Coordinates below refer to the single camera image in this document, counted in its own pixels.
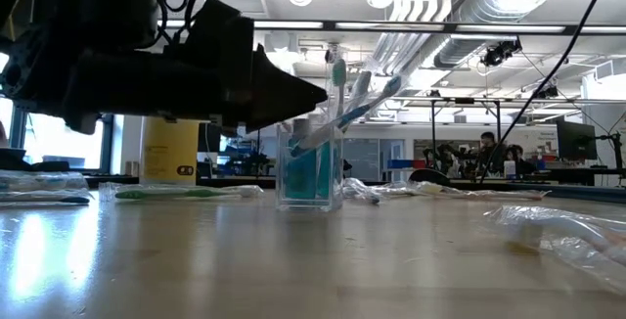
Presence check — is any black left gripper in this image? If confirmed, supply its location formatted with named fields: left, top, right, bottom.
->
left=62, top=0, right=329, bottom=137

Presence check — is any teal mouthwash bottle white cap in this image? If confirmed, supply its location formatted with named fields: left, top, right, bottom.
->
left=282, top=116, right=319, bottom=201
left=316, top=138, right=340, bottom=200

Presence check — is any clear plastic bag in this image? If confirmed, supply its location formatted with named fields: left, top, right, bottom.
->
left=274, top=121, right=345, bottom=213

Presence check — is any orange toothbrush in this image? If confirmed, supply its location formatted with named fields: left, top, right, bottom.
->
left=380, top=180, right=553, bottom=202
left=482, top=205, right=626, bottom=296

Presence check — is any dark computer monitor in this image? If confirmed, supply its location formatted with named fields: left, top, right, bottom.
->
left=198, top=121, right=223, bottom=154

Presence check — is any black overhead beam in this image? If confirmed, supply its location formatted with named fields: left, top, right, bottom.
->
left=156, top=19, right=626, bottom=37

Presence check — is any yellow canister with white lid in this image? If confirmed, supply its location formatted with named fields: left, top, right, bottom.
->
left=140, top=115, right=201, bottom=186

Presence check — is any blue bin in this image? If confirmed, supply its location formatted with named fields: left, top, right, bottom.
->
left=386, top=158, right=426, bottom=171

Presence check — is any person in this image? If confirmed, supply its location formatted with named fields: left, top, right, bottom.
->
left=506, top=144, right=534, bottom=176
left=476, top=131, right=505, bottom=176

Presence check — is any bright window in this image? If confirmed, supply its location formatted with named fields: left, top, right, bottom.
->
left=22, top=112, right=107, bottom=171

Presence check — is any black computer monitor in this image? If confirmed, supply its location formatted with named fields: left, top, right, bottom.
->
left=556, top=119, right=600, bottom=162

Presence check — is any black metal stand frame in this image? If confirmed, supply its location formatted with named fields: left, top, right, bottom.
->
left=428, top=96, right=504, bottom=168

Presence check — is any silver ventilation duct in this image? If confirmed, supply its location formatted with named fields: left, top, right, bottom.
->
left=432, top=0, right=571, bottom=70

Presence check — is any black ceiling camera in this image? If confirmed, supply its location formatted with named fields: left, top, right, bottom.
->
left=481, top=38, right=523, bottom=68
left=532, top=83, right=559, bottom=100

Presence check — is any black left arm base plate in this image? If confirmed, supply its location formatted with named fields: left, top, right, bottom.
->
left=0, top=147, right=72, bottom=173

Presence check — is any long black cable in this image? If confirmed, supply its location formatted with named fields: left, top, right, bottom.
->
left=479, top=0, right=616, bottom=184

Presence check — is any black aluminium table frame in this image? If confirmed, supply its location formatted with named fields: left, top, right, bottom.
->
left=82, top=174, right=626, bottom=205

